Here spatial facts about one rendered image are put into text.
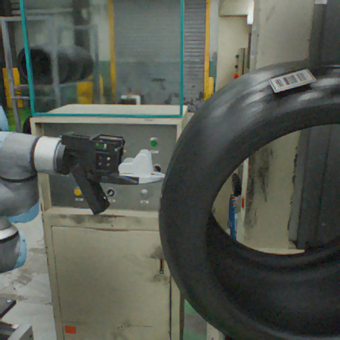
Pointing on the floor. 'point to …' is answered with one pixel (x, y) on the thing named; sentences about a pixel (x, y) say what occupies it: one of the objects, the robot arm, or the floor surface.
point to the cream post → (270, 12)
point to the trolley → (13, 76)
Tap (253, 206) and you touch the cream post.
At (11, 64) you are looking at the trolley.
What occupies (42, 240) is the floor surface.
